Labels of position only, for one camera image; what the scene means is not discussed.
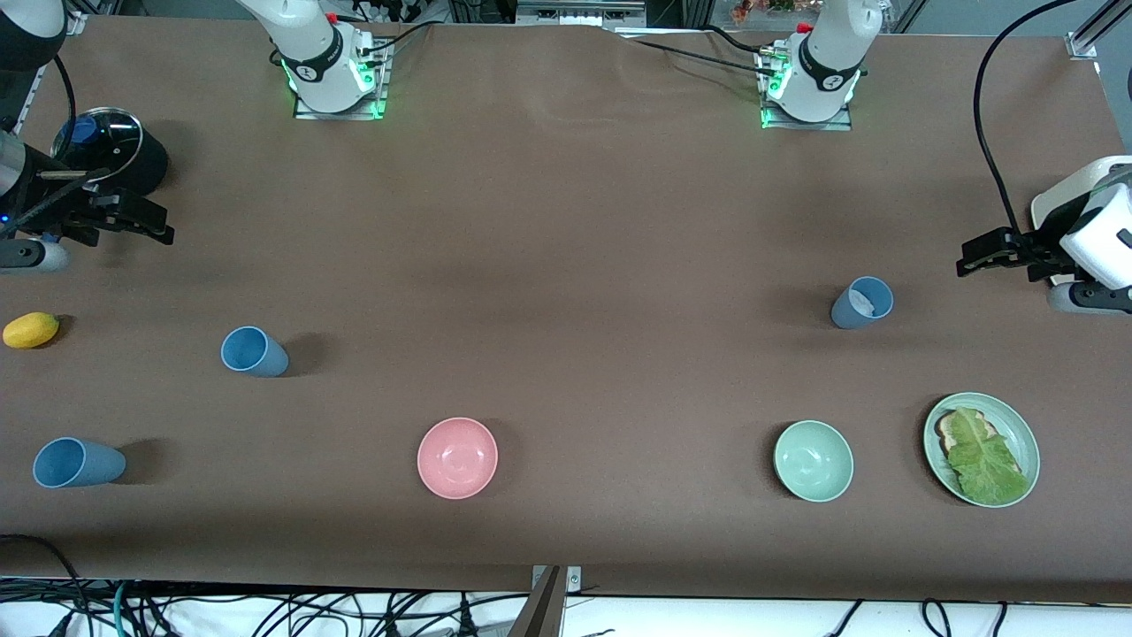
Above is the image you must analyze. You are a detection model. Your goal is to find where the paper-filled blue plastic cup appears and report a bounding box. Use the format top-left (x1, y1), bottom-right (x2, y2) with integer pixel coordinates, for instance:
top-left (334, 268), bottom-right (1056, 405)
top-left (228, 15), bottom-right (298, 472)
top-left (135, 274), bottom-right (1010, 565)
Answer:
top-left (830, 276), bottom-right (895, 331)

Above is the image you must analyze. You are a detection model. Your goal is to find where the black pot with glass lid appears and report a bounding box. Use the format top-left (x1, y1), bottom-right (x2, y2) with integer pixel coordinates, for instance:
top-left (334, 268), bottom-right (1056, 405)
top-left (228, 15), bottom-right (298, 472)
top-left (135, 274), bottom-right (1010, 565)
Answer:
top-left (51, 106), bottom-right (170, 197)

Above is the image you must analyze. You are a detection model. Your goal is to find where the yellow lemon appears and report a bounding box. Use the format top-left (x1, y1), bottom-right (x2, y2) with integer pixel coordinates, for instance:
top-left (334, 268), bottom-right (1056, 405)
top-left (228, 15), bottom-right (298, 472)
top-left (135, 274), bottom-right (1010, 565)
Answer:
top-left (3, 311), bottom-right (61, 349)

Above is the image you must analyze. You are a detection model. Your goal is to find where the toast slice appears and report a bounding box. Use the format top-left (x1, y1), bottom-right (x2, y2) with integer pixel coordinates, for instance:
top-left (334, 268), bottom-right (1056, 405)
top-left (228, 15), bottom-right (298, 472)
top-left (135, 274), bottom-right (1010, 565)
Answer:
top-left (937, 408), bottom-right (1000, 458)

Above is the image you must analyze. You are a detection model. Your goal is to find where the mint green plate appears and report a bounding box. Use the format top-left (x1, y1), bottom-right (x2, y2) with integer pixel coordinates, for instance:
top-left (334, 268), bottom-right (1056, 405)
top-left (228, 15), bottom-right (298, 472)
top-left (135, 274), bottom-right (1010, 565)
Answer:
top-left (922, 392), bottom-right (1042, 510)

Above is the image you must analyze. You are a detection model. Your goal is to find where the green lettuce leaf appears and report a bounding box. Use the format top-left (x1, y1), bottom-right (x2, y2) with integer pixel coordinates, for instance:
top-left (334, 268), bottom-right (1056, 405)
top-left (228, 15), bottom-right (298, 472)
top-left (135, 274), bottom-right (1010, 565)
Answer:
top-left (946, 406), bottom-right (1032, 506)

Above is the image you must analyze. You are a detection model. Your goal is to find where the mint green bowl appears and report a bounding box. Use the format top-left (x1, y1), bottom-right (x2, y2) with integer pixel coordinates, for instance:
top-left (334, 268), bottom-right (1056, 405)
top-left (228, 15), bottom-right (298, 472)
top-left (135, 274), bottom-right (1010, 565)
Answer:
top-left (773, 419), bottom-right (855, 503)

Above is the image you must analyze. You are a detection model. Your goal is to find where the pink bowl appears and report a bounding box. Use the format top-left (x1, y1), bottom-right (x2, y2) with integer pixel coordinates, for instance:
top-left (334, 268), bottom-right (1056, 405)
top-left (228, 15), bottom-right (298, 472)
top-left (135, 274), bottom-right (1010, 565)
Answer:
top-left (417, 417), bottom-right (500, 501)

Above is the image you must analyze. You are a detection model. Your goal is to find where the thick black cable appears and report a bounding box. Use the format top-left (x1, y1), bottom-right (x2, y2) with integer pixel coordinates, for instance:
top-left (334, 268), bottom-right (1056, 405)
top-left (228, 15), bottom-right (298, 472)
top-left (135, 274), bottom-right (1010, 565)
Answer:
top-left (973, 0), bottom-right (1082, 234)

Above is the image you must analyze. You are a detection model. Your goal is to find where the thin black cable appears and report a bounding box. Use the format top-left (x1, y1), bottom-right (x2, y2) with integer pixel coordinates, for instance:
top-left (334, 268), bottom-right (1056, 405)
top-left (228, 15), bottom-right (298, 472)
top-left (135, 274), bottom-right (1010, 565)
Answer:
top-left (53, 55), bottom-right (79, 135)

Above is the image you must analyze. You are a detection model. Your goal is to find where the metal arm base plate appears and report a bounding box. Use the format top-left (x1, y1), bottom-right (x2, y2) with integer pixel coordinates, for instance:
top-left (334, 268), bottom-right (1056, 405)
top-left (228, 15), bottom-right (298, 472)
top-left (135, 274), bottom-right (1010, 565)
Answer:
top-left (293, 37), bottom-right (391, 121)
top-left (758, 46), bottom-right (855, 133)

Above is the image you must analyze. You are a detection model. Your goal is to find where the aluminium frame profile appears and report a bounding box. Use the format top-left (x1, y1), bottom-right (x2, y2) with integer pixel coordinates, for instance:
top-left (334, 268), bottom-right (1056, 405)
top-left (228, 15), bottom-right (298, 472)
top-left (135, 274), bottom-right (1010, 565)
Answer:
top-left (1066, 0), bottom-right (1132, 60)

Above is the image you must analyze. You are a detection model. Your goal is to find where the black base power cable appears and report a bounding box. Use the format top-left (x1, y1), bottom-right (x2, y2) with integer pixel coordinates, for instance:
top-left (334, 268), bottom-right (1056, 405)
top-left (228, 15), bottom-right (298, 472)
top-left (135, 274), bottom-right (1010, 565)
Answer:
top-left (352, 21), bottom-right (436, 56)
top-left (619, 25), bottom-right (772, 73)

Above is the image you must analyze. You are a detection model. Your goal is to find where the metal table bracket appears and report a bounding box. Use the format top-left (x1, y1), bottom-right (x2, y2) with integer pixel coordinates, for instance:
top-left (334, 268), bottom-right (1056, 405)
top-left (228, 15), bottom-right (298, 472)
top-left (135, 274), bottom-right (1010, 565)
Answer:
top-left (530, 565), bottom-right (583, 593)

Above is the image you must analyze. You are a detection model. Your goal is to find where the brown camera pole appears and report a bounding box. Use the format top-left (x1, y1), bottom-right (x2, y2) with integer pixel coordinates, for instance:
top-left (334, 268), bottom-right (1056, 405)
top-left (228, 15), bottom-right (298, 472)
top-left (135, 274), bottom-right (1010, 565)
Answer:
top-left (505, 566), bottom-right (565, 637)

